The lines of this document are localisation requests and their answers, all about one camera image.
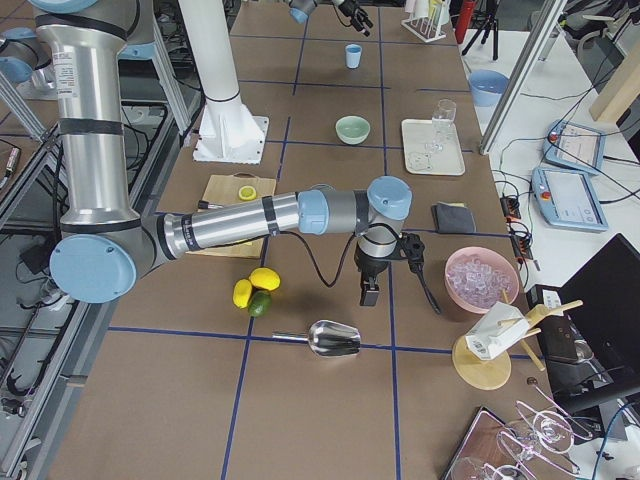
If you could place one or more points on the white wire cup rack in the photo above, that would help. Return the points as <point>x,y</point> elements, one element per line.
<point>426,19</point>

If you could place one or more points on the half lemon slice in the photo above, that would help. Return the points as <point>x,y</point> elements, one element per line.
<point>247,193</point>

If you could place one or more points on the yellow lemon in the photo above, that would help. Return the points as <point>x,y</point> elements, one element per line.
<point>242,293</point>
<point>265,278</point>

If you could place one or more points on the light blue plastic cup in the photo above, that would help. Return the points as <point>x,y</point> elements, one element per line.
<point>353,53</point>

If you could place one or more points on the blue bowl with fork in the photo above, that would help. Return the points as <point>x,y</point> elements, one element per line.
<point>487,87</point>

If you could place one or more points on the pink bowl of ice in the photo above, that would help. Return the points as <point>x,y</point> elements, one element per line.
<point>476,278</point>

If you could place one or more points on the steel ice scoop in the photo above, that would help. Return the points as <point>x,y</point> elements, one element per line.
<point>327,338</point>

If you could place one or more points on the clear wine glass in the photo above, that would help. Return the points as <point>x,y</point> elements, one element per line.
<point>442,122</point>

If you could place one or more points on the steel knife handle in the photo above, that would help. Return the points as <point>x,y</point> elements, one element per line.
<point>206,205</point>

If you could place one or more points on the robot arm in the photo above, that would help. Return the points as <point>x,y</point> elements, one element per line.
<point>106,246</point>
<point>301,10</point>

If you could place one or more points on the green bowl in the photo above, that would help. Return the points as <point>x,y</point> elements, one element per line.
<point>352,129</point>

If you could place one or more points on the aluminium frame post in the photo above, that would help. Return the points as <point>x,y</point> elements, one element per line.
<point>550,13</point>

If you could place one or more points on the wooden cutting board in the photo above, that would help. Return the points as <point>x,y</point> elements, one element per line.
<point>224,190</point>

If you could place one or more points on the green lime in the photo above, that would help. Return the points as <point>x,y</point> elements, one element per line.
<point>259,303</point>

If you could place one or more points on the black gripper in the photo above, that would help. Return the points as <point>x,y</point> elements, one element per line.
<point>368,265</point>
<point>348,7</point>

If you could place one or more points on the teach pendant tablet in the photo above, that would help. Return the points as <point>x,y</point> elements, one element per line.
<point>567,199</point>
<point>574,146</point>

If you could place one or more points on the white carton on stand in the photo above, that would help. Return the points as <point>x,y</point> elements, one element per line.
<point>499,329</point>

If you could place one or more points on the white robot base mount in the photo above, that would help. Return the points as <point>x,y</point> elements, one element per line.
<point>228,132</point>

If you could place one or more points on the cream bear tray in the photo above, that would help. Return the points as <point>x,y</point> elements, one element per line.
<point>415,135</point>

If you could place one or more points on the grey and yellow folded cloth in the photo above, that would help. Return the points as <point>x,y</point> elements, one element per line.
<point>453,218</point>

